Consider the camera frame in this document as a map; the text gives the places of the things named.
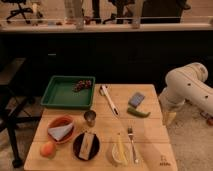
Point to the black plate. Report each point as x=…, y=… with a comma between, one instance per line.
x=77, y=145

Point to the orange bowl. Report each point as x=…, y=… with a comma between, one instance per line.
x=61, y=121

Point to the silver fork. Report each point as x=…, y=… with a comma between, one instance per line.
x=131, y=137

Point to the blue sponge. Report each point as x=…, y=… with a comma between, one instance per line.
x=136, y=99

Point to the white folded cloth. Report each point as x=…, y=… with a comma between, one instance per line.
x=59, y=132

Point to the small metal cup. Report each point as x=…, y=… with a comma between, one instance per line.
x=90, y=117

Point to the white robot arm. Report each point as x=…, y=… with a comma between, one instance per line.
x=187, y=83

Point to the wooden block with label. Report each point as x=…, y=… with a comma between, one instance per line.
x=86, y=146

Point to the black office chair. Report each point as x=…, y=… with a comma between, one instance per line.
x=22, y=11

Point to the bunch of dark grapes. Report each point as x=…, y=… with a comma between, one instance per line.
x=82, y=84

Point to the green chili pepper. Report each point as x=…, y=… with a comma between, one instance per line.
x=137, y=113

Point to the green plastic tray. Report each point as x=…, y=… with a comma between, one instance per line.
x=59, y=93

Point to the orange fruit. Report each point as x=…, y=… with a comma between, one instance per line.
x=48, y=149

